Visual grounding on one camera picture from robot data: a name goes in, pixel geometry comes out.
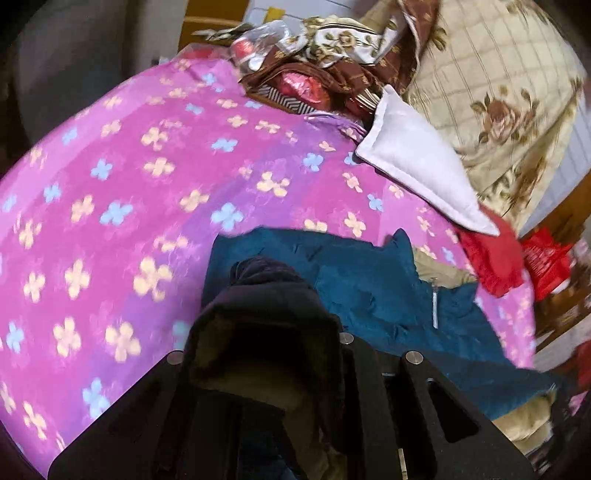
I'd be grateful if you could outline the teal quilted down jacket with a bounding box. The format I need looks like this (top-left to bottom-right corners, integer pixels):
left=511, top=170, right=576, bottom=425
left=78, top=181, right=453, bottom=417
left=185, top=228, right=558, bottom=420

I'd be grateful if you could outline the red cushion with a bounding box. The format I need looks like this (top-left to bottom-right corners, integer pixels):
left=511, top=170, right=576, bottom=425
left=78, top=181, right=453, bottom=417
left=457, top=205, right=525, bottom=298

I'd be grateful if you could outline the red shopping bag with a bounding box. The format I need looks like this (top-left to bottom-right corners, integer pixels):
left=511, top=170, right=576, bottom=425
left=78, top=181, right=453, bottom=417
left=521, top=227, right=573, bottom=302

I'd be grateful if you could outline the pink floral bed sheet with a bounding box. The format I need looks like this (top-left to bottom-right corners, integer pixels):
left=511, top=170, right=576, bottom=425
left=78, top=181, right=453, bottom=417
left=0, top=57, right=539, bottom=476

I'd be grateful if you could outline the white pillow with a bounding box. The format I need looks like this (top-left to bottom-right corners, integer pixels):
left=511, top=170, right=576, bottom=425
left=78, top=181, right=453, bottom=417
left=356, top=85, right=499, bottom=236

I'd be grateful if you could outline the cream floral quilt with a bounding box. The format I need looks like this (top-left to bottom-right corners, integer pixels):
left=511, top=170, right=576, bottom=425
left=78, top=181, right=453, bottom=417
left=398, top=1, right=583, bottom=229

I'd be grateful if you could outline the brown floral bedding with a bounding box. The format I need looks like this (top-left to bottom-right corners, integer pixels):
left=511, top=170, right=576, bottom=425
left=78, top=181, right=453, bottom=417
left=193, top=0, right=442, bottom=123

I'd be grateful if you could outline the clear plastic bag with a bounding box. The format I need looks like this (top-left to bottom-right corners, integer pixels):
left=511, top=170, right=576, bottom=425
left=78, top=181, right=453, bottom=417
left=229, top=20, right=307, bottom=74

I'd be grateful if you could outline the brown wooden door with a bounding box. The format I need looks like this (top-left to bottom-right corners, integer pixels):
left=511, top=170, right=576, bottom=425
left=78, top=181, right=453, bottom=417
left=177, top=0, right=249, bottom=51

